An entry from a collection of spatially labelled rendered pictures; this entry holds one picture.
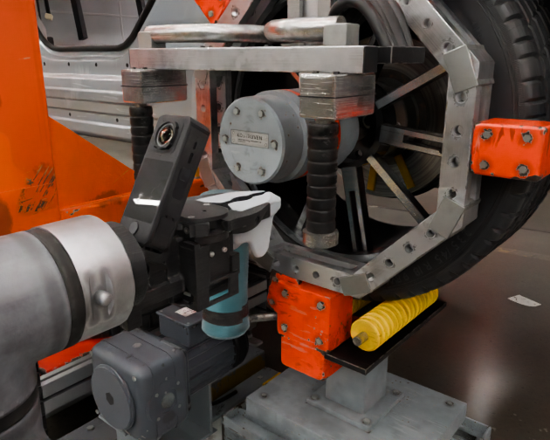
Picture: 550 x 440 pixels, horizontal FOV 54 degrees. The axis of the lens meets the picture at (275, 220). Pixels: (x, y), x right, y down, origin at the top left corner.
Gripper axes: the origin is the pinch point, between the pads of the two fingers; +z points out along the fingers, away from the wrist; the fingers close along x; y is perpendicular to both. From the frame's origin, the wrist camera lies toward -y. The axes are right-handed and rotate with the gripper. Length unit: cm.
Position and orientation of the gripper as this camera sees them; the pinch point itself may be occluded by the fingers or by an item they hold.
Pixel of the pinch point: (269, 195)
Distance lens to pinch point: 56.9
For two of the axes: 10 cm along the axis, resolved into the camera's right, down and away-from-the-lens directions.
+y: 0.0, 9.6, 2.9
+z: 6.4, -2.2, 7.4
